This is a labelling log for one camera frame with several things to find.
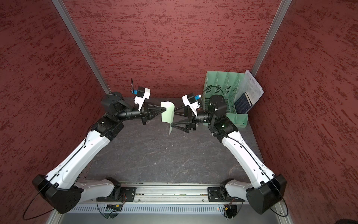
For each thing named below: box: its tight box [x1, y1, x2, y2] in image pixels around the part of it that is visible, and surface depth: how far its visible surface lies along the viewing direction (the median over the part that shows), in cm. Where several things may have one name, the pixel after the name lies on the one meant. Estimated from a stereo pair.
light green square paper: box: [160, 101, 176, 135], surface depth 57 cm
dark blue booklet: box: [234, 91, 254, 115], surface depth 99 cm
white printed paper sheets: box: [235, 70, 265, 105], surface depth 97 cm
